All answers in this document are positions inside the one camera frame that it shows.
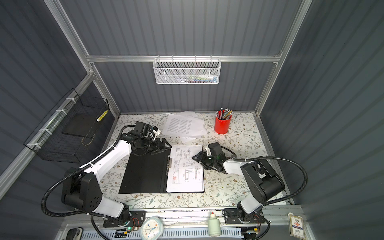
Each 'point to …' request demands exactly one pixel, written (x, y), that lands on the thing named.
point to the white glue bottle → (214, 224)
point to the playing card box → (296, 226)
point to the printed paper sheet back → (185, 125)
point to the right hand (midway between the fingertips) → (196, 161)
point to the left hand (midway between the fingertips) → (166, 148)
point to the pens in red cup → (224, 114)
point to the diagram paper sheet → (185, 174)
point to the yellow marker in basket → (102, 116)
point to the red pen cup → (222, 126)
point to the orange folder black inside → (147, 174)
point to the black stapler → (75, 234)
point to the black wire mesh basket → (63, 135)
